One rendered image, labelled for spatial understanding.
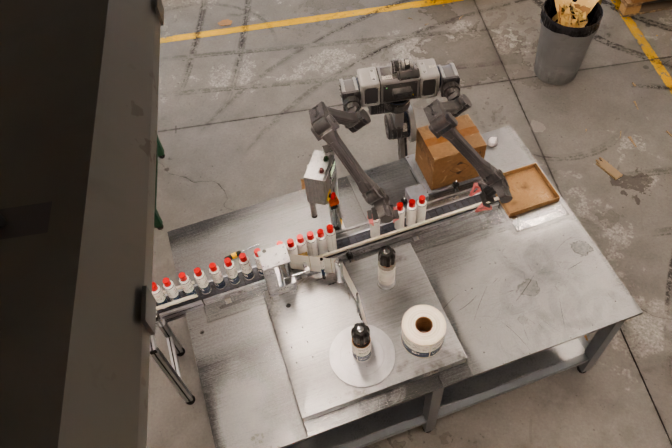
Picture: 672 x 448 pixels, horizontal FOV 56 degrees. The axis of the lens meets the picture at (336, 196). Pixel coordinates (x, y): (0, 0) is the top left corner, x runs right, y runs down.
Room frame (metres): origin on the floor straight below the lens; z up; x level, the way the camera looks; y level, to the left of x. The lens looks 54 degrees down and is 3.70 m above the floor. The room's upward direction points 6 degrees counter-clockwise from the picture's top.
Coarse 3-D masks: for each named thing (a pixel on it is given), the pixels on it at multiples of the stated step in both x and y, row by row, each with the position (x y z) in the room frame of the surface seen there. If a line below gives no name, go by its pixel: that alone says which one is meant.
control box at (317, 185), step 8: (320, 152) 1.89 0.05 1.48; (312, 160) 1.85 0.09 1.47; (320, 160) 1.85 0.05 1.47; (312, 168) 1.80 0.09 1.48; (328, 168) 1.80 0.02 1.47; (304, 176) 1.76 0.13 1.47; (312, 176) 1.76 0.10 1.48; (320, 176) 1.75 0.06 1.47; (328, 176) 1.77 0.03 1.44; (336, 176) 1.87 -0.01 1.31; (312, 184) 1.74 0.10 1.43; (320, 184) 1.73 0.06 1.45; (328, 184) 1.76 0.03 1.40; (312, 192) 1.75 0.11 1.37; (320, 192) 1.73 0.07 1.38; (328, 192) 1.75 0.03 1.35; (312, 200) 1.75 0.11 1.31; (320, 200) 1.73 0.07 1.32; (328, 200) 1.74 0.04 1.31
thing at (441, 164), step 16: (464, 128) 2.26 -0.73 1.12; (416, 144) 2.29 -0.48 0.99; (432, 144) 2.17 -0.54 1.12; (448, 144) 2.16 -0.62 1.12; (480, 144) 2.14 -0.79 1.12; (416, 160) 2.28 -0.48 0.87; (432, 160) 2.09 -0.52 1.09; (448, 160) 2.09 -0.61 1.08; (464, 160) 2.11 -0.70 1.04; (432, 176) 2.07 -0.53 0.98; (448, 176) 2.09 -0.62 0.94; (464, 176) 2.11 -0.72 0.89
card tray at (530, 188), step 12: (528, 168) 2.16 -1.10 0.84; (516, 180) 2.09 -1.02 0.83; (528, 180) 2.08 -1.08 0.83; (540, 180) 2.08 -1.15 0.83; (516, 192) 2.01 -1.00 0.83; (528, 192) 2.00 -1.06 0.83; (540, 192) 1.99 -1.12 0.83; (552, 192) 1.99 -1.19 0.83; (504, 204) 1.94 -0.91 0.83; (516, 204) 1.93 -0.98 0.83; (528, 204) 1.92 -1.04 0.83; (540, 204) 1.90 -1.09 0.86
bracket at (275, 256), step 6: (276, 246) 1.62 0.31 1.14; (282, 246) 1.62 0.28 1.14; (258, 252) 1.59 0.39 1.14; (264, 252) 1.59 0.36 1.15; (270, 252) 1.59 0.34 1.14; (276, 252) 1.58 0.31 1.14; (282, 252) 1.58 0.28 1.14; (264, 258) 1.56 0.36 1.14; (270, 258) 1.56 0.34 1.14; (276, 258) 1.55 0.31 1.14; (282, 258) 1.55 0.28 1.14; (288, 258) 1.55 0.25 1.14; (264, 264) 1.53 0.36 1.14; (270, 264) 1.52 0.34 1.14; (276, 264) 1.52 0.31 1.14; (282, 264) 1.52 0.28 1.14; (264, 270) 1.50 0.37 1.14
